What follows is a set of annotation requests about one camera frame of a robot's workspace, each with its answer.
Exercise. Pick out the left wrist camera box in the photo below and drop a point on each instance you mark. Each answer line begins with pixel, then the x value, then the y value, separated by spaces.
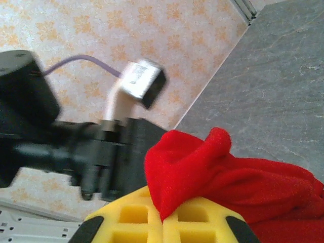
pixel 139 78

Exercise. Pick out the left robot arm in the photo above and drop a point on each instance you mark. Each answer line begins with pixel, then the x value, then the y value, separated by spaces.
pixel 22 101

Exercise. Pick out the red t-shirt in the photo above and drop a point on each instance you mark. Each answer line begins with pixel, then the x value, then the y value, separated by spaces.
pixel 227 182

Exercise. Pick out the wide aluminium mounting rail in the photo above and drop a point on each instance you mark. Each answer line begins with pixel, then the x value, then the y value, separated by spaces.
pixel 30 227

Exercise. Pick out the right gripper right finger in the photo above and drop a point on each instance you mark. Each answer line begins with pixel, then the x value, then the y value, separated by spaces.
pixel 217 227

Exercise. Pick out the aluminium corner post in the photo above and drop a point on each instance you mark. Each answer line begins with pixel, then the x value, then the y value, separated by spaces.
pixel 246 7

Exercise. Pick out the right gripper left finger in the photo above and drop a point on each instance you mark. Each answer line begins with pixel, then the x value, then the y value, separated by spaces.
pixel 114 215

